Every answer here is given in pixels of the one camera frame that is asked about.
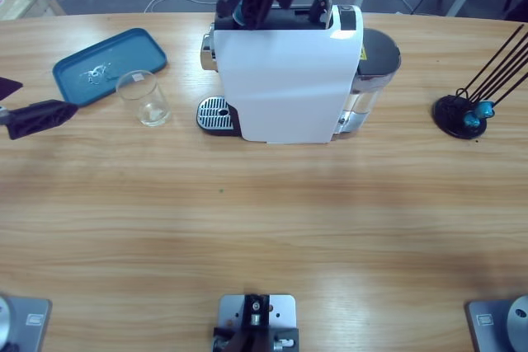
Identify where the teal plastic serving tray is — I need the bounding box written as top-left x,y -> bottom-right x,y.
52,27 -> 168,109

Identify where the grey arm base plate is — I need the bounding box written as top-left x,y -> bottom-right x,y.
0,293 -> 54,352
464,293 -> 528,352

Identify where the clear drinking glass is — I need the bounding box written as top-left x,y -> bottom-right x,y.
115,70 -> 172,128

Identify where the black capsule holder with rods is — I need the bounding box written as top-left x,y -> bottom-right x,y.
431,24 -> 528,141

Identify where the black drip tray metal grate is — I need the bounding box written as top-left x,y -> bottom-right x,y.
196,96 -> 240,138

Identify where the clear water tank black lid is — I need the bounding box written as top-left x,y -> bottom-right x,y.
334,27 -> 402,135

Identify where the pale wooden crate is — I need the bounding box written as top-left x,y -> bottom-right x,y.
0,0 -> 67,21

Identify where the white capsule coffee machine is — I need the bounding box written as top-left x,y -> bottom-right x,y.
200,3 -> 366,145

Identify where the blue coffee capsule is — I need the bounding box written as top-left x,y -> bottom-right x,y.
230,5 -> 248,27
460,112 -> 482,129
474,100 -> 496,119

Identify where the white camera mount dark post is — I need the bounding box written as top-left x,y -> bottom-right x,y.
212,293 -> 300,352

